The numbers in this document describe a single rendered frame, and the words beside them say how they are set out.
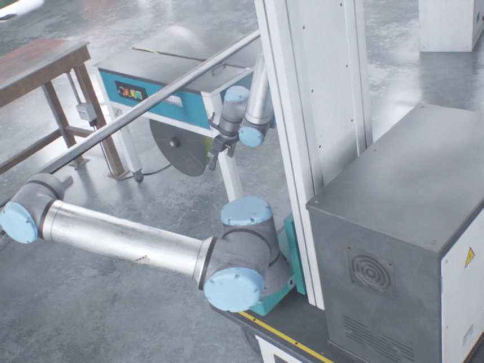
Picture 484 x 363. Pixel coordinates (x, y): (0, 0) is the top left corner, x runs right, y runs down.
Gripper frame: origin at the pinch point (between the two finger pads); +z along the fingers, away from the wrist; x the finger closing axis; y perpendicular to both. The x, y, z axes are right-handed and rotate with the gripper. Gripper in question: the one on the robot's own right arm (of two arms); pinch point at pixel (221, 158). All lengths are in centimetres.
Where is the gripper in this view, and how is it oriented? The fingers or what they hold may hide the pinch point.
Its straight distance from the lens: 232.7
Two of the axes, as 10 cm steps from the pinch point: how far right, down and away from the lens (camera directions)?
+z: -2.0, 7.4, 6.5
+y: 8.0, 5.0, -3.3
